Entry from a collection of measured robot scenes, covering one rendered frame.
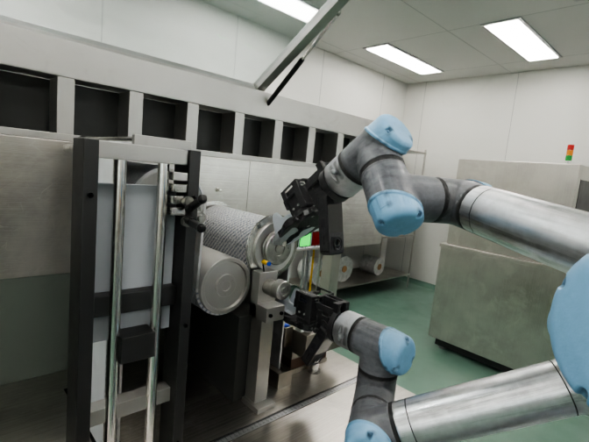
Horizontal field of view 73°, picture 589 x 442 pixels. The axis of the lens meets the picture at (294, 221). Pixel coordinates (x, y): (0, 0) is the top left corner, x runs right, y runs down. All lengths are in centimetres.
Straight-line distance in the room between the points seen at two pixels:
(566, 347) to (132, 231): 52
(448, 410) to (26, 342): 88
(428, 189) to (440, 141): 514
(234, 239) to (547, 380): 62
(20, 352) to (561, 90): 519
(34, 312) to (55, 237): 17
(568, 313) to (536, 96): 513
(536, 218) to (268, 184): 89
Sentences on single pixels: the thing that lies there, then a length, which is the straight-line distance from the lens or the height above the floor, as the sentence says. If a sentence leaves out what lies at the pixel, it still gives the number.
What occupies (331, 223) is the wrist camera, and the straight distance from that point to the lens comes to 74.
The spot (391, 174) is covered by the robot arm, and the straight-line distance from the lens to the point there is 62.
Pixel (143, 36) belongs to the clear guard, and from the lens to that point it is 107.
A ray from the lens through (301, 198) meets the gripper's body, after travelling 76.
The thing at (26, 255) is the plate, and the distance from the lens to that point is 104.
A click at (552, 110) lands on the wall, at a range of 535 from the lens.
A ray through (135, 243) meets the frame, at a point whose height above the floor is 130.
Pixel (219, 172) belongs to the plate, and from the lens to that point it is 117.
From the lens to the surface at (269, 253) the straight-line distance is 86.
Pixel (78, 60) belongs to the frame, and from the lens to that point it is 105.
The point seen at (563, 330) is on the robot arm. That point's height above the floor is 133.
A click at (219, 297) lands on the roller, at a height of 115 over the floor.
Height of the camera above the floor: 143
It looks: 7 degrees down
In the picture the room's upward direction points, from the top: 6 degrees clockwise
